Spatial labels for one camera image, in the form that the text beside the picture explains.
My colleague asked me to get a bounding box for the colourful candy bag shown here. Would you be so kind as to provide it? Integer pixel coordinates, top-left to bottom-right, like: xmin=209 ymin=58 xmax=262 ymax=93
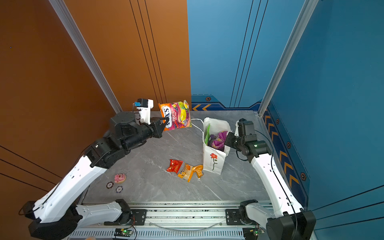
xmin=158 ymin=101 xmax=191 ymax=131

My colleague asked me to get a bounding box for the red snack packet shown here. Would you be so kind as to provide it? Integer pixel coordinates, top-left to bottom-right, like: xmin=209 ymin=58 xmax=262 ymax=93
xmin=167 ymin=159 xmax=183 ymax=174

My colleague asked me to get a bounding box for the circuit board right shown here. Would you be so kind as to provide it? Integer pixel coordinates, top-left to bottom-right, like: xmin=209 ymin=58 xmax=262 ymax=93
xmin=242 ymin=228 xmax=265 ymax=240

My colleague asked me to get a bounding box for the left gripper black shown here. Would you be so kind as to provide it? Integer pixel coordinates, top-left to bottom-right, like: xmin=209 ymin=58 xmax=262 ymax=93
xmin=121 ymin=116 xmax=169 ymax=154

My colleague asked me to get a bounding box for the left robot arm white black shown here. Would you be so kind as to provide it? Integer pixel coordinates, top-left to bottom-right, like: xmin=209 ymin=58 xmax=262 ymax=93
xmin=22 ymin=112 xmax=170 ymax=240

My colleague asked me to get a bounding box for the white paper bag with flowers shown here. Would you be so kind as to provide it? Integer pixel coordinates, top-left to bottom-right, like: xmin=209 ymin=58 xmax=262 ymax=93
xmin=192 ymin=118 xmax=232 ymax=175

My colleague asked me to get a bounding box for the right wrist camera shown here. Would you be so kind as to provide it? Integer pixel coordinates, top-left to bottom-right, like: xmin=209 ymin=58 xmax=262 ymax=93
xmin=235 ymin=119 xmax=258 ymax=142

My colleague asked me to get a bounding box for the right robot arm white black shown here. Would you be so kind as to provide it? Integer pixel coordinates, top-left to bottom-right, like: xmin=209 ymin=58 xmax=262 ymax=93
xmin=225 ymin=132 xmax=316 ymax=240

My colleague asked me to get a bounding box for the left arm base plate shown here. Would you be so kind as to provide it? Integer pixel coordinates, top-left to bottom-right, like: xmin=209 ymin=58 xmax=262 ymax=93
xmin=104 ymin=209 xmax=147 ymax=226

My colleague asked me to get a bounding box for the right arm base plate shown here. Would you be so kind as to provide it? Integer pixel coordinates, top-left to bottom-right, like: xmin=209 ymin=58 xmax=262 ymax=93
xmin=225 ymin=209 xmax=244 ymax=226

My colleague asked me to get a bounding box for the pink donut sticker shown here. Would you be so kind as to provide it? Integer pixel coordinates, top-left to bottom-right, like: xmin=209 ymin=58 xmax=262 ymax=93
xmin=114 ymin=174 xmax=127 ymax=184

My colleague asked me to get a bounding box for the orange snack packet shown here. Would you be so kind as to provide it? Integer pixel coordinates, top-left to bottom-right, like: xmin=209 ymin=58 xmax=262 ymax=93
xmin=178 ymin=164 xmax=194 ymax=183
xmin=192 ymin=165 xmax=204 ymax=179

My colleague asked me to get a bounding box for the purple grape candy bag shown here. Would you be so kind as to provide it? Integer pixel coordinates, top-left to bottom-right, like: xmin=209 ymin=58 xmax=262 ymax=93
xmin=208 ymin=131 xmax=228 ymax=152

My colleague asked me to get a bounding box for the aluminium rail frame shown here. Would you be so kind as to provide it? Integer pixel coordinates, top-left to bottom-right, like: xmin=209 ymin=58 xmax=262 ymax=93
xmin=53 ymin=200 xmax=319 ymax=240

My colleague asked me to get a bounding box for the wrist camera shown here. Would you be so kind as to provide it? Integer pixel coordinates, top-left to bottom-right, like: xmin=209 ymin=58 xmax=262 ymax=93
xmin=134 ymin=99 xmax=154 ymax=124
xmin=235 ymin=119 xmax=258 ymax=142

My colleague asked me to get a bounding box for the large green chips bag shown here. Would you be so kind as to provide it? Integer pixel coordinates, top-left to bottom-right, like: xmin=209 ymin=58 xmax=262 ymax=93
xmin=204 ymin=124 xmax=210 ymax=146

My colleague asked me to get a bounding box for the green circuit board left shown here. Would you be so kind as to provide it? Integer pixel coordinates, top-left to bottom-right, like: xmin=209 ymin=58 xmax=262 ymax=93
xmin=114 ymin=228 xmax=134 ymax=238

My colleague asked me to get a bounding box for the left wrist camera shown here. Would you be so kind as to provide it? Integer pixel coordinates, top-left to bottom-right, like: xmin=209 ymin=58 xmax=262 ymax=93
xmin=134 ymin=99 xmax=154 ymax=124

